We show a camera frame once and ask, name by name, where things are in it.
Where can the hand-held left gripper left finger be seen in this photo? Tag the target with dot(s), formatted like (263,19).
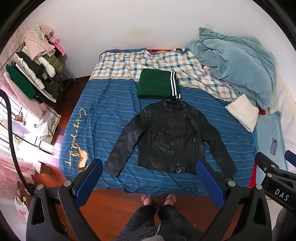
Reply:
(89,180)

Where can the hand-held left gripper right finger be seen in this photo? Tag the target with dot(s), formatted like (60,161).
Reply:
(209,183)

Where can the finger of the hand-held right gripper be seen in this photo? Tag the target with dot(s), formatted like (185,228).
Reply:
(266,162)
(291,157)

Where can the black leather jacket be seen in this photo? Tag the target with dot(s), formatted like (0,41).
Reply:
(166,139)

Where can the black clothes rack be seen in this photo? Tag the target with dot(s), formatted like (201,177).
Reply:
(60,85)

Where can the grey phone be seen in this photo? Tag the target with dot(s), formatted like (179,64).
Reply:
(273,146)

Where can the light blue pillow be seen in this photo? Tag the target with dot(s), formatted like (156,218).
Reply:
(266,132)

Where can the grey cloth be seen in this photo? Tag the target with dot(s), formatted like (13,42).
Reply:
(285,222)

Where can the small cardboard box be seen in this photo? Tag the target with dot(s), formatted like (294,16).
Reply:
(45,168)

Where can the person's right leg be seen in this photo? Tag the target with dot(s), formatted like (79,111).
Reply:
(171,217)

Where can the person's leg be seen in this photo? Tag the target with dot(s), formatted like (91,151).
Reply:
(171,217)
(141,220)

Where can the blue striped bedsheet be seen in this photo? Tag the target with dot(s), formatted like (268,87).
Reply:
(104,129)

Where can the white fluffy pillow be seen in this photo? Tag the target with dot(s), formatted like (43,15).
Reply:
(244,111)

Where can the person's left leg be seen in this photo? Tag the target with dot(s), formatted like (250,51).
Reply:
(141,220)

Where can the white tote bag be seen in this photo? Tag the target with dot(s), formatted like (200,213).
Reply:
(49,122)

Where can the white plastic bag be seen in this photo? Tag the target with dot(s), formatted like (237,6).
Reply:
(20,208)

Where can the light blue duvet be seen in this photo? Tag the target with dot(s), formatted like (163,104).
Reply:
(238,60)

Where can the green folded garment white stripes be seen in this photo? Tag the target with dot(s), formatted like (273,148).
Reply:
(155,83)

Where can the plaid quilt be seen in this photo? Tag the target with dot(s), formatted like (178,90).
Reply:
(120,64)

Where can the dark green garment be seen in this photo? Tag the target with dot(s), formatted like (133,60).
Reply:
(20,81)

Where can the olive puffer jacket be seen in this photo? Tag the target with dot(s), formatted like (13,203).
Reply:
(55,63)

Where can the white puffer jacket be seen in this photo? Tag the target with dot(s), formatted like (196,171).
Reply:
(30,74)

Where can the pink garment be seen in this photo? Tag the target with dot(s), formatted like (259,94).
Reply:
(38,44)

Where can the white wall socket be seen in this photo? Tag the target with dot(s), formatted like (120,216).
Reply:
(208,26)

